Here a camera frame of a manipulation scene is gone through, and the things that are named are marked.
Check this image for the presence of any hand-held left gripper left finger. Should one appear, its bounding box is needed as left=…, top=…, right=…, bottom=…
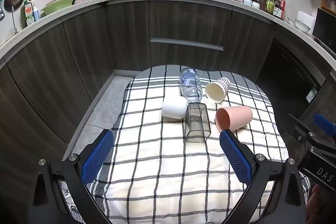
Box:
left=26, top=129, right=115, bottom=224

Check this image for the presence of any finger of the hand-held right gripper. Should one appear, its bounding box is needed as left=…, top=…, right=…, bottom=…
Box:
left=307, top=113, right=336, bottom=152
left=282, top=114, right=317, bottom=148

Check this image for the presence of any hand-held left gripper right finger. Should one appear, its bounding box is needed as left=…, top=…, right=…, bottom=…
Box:
left=219, top=129, right=308, bottom=224

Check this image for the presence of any pink cup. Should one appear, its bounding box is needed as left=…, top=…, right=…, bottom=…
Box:
left=215, top=105, right=253, bottom=133

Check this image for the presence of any grey transparent square cup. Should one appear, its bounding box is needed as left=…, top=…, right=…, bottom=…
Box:
left=185, top=102, right=212, bottom=143

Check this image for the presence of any checked paper cup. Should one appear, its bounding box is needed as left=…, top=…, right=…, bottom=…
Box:
left=205, top=77, right=231, bottom=104

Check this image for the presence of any white cup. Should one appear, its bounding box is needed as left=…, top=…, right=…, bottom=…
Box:
left=161, top=95, right=189, bottom=120

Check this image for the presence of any person's right hand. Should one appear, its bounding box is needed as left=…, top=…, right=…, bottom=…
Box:
left=307, top=183, right=336, bottom=224

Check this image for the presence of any black dishwasher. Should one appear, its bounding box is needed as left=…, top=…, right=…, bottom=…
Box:
left=256, top=38, right=327, bottom=123

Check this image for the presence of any black white checked cloth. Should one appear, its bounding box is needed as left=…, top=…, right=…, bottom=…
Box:
left=62, top=64, right=311, bottom=224

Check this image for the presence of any clear glass jar blue print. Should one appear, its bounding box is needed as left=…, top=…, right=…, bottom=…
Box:
left=179, top=67, right=203, bottom=102

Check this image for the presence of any black microwave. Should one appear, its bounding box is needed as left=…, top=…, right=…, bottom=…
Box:
left=312, top=8, right=336, bottom=53

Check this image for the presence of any dark wood kitchen cabinet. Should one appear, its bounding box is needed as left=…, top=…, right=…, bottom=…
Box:
left=0, top=0, right=336, bottom=188

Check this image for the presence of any large white bowl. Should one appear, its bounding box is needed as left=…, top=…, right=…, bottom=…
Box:
left=295, top=11, right=316, bottom=32

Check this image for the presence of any dark wood drawer front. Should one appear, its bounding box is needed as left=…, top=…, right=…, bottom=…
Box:
left=149, top=37, right=225, bottom=71

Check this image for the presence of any group of sauce bottles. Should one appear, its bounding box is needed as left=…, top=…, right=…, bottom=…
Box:
left=259, top=0, right=287, bottom=20

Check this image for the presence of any row of white seasoning jars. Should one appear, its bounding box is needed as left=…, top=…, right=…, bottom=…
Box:
left=233, top=0, right=261, bottom=10

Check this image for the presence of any green plastic basin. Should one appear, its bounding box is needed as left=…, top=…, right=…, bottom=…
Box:
left=41, top=0, right=77, bottom=17

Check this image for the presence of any green dish soap bottle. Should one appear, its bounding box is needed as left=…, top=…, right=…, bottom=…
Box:
left=21, top=0, right=35, bottom=27

